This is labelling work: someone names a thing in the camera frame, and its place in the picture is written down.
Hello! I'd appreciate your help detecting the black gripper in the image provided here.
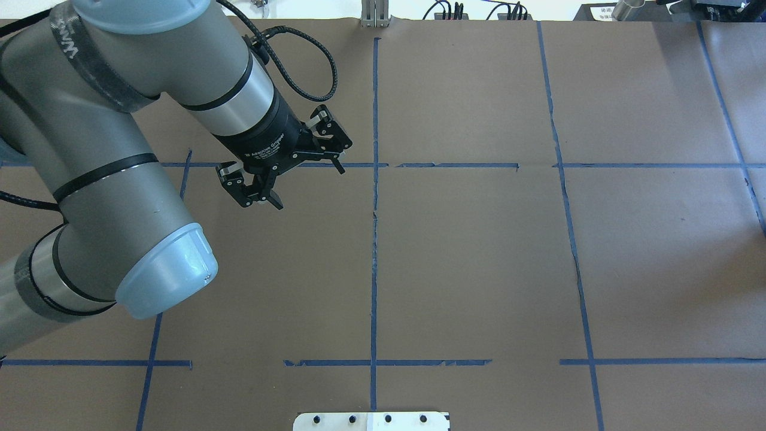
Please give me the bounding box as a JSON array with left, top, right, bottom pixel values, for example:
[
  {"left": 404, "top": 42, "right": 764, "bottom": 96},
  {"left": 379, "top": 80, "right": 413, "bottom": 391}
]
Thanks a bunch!
[{"left": 214, "top": 89, "right": 353, "bottom": 210}]

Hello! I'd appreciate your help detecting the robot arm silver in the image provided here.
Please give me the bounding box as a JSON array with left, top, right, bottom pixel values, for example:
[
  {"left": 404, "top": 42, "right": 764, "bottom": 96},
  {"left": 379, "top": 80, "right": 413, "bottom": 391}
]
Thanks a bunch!
[{"left": 2, "top": 1, "right": 352, "bottom": 356}]

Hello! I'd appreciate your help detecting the small metal cup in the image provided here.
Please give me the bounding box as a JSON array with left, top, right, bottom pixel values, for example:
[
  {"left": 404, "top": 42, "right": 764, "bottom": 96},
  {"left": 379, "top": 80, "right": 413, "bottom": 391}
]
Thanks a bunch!
[{"left": 611, "top": 0, "right": 646, "bottom": 22}]

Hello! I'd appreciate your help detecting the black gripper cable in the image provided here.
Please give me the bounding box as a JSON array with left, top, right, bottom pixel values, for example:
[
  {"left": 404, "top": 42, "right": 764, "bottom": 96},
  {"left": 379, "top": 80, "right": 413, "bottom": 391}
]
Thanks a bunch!
[{"left": 215, "top": 0, "right": 339, "bottom": 102}]

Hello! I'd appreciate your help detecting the aluminium frame post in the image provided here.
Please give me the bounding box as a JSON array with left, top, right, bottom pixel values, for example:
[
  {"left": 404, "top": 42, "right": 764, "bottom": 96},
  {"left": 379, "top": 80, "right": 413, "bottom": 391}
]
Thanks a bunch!
[{"left": 360, "top": 0, "right": 391, "bottom": 28}]

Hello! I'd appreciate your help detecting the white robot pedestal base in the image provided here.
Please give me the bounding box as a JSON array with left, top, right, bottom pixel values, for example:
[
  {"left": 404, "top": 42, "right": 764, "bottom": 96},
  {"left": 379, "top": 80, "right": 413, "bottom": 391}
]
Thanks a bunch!
[{"left": 292, "top": 411, "right": 451, "bottom": 430}]

